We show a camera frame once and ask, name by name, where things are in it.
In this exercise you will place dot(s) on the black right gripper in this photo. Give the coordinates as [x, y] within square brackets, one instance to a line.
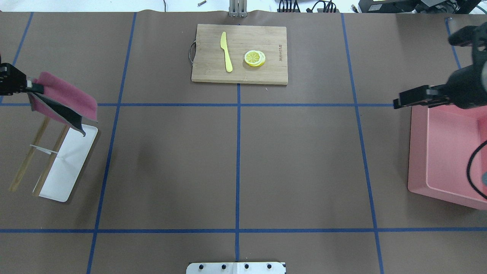
[465, 89]

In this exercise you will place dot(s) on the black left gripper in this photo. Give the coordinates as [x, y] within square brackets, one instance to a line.
[10, 80]

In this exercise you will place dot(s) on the pink grey cloth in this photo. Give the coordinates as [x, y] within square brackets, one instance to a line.
[63, 102]

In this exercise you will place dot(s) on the pink plastic bin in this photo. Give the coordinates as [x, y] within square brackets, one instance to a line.
[442, 140]

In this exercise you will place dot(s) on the wooden rack rod two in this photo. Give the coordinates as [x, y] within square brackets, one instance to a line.
[41, 181]

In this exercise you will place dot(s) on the bamboo cutting board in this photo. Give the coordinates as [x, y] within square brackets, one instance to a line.
[208, 62]

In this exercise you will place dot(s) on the yellow lemon slice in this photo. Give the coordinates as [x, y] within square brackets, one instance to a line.
[254, 58]

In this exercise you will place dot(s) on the yellow plastic knife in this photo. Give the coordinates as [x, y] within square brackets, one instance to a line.
[224, 47]

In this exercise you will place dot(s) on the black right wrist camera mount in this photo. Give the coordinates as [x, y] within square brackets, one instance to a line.
[470, 36]

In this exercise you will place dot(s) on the aluminium frame post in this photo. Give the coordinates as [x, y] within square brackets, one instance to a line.
[238, 8]

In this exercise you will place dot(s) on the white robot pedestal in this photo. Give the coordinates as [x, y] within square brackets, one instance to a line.
[237, 268]

